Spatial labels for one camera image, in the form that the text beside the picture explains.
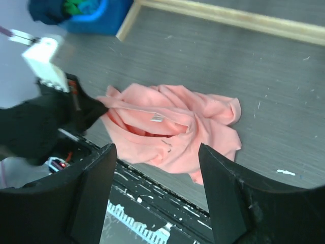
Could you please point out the wooden clothes rack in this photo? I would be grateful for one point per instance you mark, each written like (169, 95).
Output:
(298, 31)

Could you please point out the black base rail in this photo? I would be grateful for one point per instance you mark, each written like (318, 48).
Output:
(154, 213)

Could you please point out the blue plastic bin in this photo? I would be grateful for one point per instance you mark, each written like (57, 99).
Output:
(106, 20)

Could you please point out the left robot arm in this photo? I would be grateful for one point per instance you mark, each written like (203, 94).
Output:
(30, 130)

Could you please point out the teal garment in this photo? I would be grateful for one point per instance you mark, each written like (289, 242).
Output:
(88, 7)

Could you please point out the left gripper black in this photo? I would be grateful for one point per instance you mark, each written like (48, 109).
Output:
(63, 105)

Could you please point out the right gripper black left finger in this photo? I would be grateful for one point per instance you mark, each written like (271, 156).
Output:
(66, 207)

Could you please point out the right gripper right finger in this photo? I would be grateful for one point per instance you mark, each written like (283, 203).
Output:
(246, 207)

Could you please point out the pink t shirt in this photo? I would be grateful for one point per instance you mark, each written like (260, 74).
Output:
(164, 126)

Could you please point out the navy garment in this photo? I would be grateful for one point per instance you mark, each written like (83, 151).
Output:
(49, 12)

